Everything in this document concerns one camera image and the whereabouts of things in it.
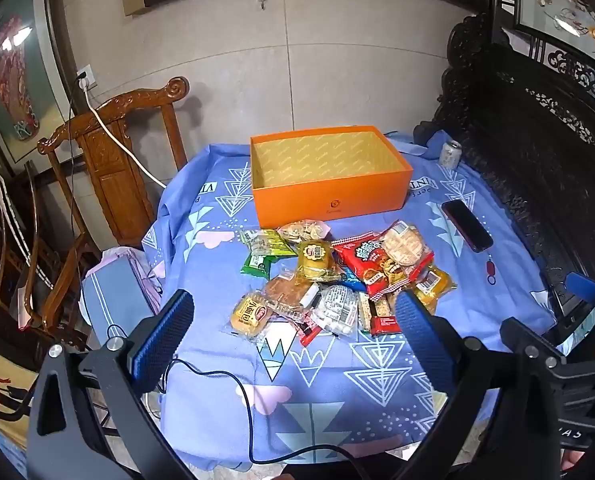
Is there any red framed painting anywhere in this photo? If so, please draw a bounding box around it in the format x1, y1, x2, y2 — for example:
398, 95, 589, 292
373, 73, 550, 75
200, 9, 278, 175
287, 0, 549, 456
0, 0, 71, 161

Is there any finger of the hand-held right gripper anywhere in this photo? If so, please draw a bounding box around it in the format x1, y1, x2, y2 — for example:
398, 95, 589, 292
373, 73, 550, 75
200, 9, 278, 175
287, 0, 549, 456
500, 317, 569, 362
565, 271, 595, 315

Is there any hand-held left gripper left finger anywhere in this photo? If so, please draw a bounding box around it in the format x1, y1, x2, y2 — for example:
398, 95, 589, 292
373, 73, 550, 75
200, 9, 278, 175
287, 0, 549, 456
25, 289, 198, 480

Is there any person's right hand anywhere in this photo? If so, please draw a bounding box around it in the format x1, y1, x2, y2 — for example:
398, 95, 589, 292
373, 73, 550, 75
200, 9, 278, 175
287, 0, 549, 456
560, 451, 595, 480

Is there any blue cookie bag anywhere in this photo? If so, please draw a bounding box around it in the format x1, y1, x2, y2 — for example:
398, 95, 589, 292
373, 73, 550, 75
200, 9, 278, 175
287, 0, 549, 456
341, 267, 368, 293

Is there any small green snack packet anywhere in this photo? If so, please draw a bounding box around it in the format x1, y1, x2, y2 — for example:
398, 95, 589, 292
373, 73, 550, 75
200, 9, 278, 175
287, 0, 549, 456
241, 254, 273, 279

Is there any green yellow snack packet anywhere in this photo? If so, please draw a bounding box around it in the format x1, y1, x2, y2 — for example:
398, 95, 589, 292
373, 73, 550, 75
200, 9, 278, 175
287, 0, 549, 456
240, 229, 298, 257

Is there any red snack bag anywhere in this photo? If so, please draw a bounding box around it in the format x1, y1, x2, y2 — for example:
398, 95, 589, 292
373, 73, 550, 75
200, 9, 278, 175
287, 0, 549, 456
332, 234, 413, 297

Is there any orange yellow snack packet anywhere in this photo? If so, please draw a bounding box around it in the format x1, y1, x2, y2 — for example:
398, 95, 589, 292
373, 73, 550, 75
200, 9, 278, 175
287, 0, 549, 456
407, 267, 457, 313

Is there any brown bread packet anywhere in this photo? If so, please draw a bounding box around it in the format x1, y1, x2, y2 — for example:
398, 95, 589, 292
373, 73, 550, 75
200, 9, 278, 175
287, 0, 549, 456
264, 272, 323, 323

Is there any small red snack packet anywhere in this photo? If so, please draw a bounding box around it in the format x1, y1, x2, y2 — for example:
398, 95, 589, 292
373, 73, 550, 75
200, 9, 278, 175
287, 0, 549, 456
292, 322, 323, 347

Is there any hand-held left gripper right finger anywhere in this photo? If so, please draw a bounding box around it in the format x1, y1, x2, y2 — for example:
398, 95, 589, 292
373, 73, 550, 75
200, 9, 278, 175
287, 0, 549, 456
395, 290, 563, 480

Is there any black smartphone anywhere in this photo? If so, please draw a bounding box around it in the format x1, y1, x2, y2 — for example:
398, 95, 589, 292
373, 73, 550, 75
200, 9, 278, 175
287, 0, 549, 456
441, 199, 494, 253

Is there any yellow bun packet red label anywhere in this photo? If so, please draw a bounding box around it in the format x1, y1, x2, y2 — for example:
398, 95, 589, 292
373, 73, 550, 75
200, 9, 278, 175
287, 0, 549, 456
222, 290, 278, 342

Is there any blue printed tablecloth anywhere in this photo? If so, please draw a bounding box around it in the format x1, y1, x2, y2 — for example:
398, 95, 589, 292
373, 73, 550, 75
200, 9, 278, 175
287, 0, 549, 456
142, 130, 568, 466

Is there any orange rice cracker packet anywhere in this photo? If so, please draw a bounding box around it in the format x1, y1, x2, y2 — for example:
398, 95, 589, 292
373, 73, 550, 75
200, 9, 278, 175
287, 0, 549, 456
380, 220, 435, 281

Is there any clear silver snack packet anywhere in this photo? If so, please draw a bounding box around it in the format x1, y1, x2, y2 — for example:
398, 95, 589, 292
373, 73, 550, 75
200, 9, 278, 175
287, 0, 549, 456
311, 284, 361, 338

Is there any orange cardboard box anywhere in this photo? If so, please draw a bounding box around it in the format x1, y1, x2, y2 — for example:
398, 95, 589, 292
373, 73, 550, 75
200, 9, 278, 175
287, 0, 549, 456
250, 125, 413, 231

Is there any yellow cake packet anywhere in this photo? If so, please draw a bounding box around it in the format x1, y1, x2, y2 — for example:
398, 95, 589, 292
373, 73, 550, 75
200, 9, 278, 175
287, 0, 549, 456
295, 240, 345, 282

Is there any carved brown wooden chair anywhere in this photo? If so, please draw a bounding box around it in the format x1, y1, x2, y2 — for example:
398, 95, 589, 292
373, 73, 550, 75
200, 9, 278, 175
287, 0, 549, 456
36, 76, 191, 256

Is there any folded blue pink cloth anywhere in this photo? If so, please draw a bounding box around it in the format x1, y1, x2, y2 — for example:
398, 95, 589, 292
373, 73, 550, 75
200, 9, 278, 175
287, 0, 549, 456
80, 247, 166, 341

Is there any dark red snack bar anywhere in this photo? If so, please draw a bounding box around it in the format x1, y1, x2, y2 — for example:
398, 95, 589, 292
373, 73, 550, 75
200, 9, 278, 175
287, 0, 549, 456
370, 315, 403, 337

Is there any white power cable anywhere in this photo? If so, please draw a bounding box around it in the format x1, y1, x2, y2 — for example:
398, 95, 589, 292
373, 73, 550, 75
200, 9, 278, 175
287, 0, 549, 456
80, 82, 167, 190

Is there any dark carved wooden bench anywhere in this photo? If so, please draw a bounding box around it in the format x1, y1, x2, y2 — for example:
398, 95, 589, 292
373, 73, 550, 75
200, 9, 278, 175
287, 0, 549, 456
412, 0, 595, 311

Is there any thin black cable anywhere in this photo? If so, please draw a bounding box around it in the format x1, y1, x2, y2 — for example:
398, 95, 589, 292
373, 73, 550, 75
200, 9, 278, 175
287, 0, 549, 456
105, 322, 351, 465

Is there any white drink can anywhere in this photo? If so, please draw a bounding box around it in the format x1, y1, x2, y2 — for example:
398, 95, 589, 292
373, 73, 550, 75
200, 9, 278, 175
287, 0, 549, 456
438, 141, 463, 168

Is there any dark wooden armchair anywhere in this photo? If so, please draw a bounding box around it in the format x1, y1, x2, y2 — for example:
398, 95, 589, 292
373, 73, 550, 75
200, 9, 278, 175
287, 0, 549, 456
0, 160, 103, 356

